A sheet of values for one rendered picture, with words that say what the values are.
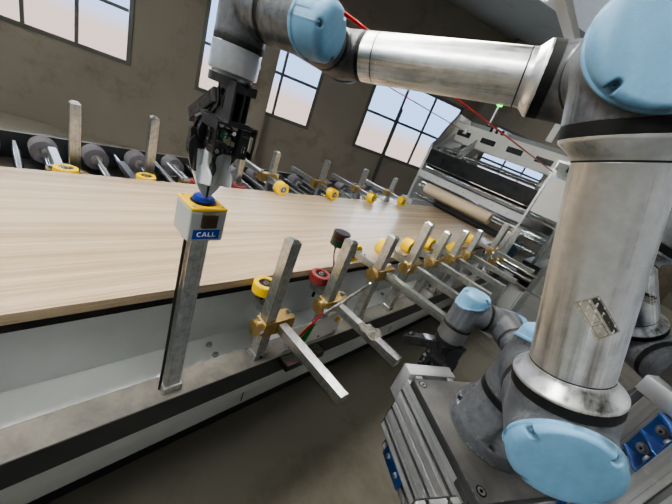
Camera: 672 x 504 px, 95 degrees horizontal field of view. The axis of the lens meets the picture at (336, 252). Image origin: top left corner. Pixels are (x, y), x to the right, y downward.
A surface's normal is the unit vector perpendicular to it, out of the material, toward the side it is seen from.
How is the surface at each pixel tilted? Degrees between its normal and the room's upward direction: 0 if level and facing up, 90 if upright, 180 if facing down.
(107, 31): 90
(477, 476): 0
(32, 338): 90
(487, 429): 73
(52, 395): 0
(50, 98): 90
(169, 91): 90
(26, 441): 0
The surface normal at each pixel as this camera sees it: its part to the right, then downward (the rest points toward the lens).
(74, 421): 0.34, -0.85
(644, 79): -0.43, 0.10
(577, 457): -0.44, 0.35
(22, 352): 0.65, 0.51
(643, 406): -0.92, -0.20
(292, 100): 0.22, 0.47
